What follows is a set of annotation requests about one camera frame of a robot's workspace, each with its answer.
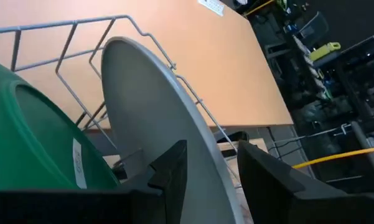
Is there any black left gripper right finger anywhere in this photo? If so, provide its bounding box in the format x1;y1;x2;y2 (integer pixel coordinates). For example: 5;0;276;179
237;139;374;224

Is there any lime green tool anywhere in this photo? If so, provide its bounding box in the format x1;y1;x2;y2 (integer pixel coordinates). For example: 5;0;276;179
309;42;342;62

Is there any grey metal pole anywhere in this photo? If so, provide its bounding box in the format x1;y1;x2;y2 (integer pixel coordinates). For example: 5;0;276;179
350;120;374;189

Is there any green plate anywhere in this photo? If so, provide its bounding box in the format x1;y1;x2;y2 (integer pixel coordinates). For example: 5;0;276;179
0;58;119;195

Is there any black side table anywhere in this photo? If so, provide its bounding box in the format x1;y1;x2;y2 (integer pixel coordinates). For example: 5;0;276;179
311;29;374;125

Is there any grey wire dish rack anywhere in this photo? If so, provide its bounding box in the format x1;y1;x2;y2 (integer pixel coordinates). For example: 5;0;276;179
0;14;242;190

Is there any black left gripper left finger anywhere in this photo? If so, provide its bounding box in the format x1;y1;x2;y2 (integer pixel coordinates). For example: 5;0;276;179
0;139;188;224

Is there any yellow cable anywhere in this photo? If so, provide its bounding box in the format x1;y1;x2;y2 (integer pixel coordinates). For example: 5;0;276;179
242;0;275;17
292;145;374;170

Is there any light wood desk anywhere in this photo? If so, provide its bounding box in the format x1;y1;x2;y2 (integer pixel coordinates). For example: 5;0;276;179
0;0;294;130

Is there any grey plate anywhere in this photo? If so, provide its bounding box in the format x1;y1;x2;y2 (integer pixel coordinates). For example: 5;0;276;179
100;36;245;224

